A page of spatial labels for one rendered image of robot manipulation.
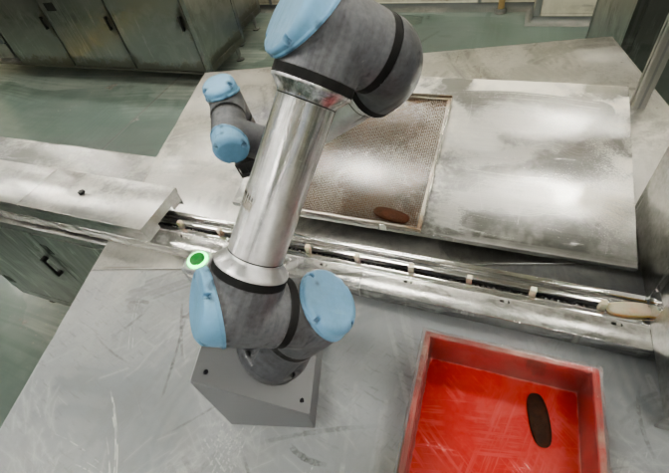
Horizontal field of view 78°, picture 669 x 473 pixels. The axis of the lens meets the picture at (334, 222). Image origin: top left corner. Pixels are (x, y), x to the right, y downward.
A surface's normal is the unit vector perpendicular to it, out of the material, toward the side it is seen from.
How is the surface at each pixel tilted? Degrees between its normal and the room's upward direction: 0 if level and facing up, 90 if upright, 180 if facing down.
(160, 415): 0
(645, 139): 0
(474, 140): 10
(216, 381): 40
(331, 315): 48
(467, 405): 0
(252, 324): 73
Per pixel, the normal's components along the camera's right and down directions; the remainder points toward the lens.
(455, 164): -0.19, -0.53
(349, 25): 0.48, 0.27
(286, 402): 0.54, -0.53
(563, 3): -0.33, 0.72
